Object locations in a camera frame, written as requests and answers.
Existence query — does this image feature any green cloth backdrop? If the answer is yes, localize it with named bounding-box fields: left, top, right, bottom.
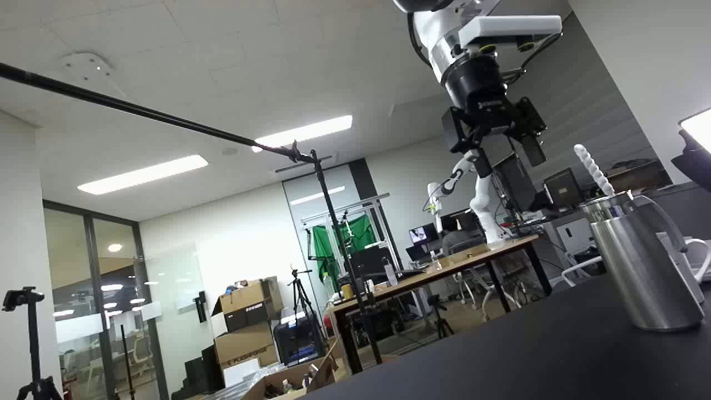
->
left=339, top=214, right=378, bottom=253

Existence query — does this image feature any grey wrist camera bar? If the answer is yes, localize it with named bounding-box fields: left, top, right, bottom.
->
left=456, top=11, right=564, bottom=53

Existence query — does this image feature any black light stand pole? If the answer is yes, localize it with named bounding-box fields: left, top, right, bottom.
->
left=308, top=151, right=384, bottom=368

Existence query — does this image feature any bright studio light panel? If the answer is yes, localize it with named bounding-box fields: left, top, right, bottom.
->
left=670, top=108, right=711, bottom=178

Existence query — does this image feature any rectangular ceiling light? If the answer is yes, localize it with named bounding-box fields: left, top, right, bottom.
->
left=252, top=114, right=355, bottom=153
left=76, top=153, right=212, bottom=199

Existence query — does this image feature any white ceramic mug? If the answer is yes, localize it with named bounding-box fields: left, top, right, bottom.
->
left=654, top=230, right=711, bottom=286

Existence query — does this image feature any black boom pole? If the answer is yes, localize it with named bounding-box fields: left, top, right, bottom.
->
left=0, top=63, right=332, bottom=168

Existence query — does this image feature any plain brown cardboard box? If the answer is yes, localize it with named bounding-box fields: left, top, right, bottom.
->
left=212, top=323, right=279, bottom=369

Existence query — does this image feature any open cardboard box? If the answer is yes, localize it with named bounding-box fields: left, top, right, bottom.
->
left=243, top=342, right=339, bottom=400

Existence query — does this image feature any white ceiling sensor plate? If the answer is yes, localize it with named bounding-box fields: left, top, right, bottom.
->
left=63, top=51, right=116, bottom=84

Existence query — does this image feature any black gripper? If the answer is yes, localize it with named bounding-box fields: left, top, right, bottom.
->
left=443, top=55, right=548, bottom=214

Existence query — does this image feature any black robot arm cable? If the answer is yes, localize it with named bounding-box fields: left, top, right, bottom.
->
left=405, top=9, right=436, bottom=74

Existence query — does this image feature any long wooden table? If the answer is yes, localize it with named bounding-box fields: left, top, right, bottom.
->
left=328, top=233, right=554, bottom=375

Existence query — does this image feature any black computer monitor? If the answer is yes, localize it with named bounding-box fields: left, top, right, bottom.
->
left=541, top=168, right=584, bottom=211

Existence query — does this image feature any small green hanging cloth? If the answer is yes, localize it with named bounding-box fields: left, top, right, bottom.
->
left=308, top=223, right=339, bottom=284

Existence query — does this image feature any black camera tripod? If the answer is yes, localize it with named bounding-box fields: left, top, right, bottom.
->
left=0, top=284, right=63, bottom=400

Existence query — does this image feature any black framed glass partition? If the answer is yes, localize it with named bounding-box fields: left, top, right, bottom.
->
left=43, top=199, right=168, bottom=400

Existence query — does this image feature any stainless steel flask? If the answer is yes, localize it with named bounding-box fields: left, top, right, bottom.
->
left=580, top=186, right=707, bottom=333

